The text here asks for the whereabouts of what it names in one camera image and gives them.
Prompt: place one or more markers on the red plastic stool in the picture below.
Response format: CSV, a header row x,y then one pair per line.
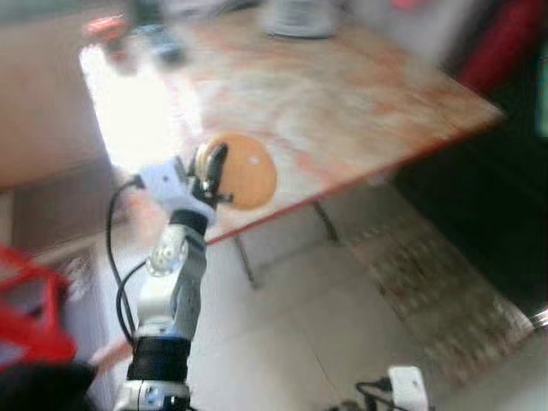
x,y
34,338

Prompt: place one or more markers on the patterned brown floor mat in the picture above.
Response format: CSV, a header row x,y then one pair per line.
x,y
428,282

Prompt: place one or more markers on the metal floor threshold strip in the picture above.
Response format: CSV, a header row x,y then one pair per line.
x,y
540,319

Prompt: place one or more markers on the red upright object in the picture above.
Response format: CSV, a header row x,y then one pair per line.
x,y
501,43

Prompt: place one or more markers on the round orange bread bun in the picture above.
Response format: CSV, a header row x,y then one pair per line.
x,y
248,171

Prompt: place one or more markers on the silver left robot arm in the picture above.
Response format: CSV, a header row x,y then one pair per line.
x,y
171,291

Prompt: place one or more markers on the white grey appliance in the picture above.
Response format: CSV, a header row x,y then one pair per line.
x,y
300,17

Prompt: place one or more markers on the marble top red-edged table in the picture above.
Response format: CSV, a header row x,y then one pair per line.
x,y
342,103

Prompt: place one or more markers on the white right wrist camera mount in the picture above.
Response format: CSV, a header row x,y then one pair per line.
x,y
409,385

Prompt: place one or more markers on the red lidded jar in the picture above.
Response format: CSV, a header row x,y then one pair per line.
x,y
104,27

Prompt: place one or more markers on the black bulky object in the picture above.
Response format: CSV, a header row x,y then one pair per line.
x,y
43,390

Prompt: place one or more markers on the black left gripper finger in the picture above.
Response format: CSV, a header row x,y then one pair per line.
x,y
216,163

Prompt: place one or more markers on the small dark object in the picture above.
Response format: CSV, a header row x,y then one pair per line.
x,y
163,43

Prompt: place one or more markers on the teal green cloth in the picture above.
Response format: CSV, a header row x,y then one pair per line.
x,y
543,86

